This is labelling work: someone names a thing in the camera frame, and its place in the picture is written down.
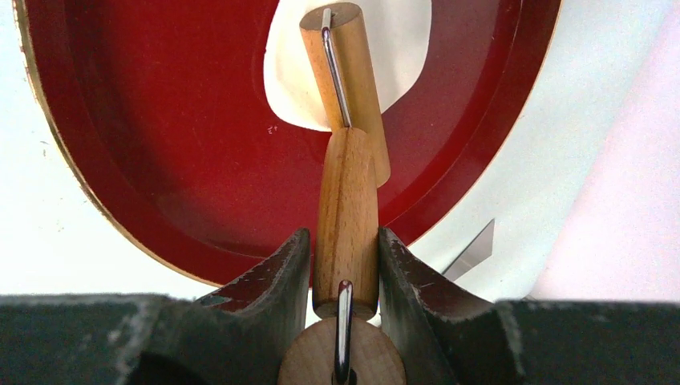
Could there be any round red plate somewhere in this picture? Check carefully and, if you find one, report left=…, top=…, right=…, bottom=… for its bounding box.
left=15, top=1, right=561, bottom=286

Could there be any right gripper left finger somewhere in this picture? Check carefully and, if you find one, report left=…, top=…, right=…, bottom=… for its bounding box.
left=1, top=229, right=310, bottom=384

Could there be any white dough ball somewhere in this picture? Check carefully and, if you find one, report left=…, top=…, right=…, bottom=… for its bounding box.
left=263, top=0, right=432, bottom=132

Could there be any wooden dough roller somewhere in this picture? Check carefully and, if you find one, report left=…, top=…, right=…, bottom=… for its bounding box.
left=277, top=2, right=407, bottom=384

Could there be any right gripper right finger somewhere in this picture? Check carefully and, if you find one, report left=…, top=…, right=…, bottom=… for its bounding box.
left=378, top=228, right=679, bottom=384

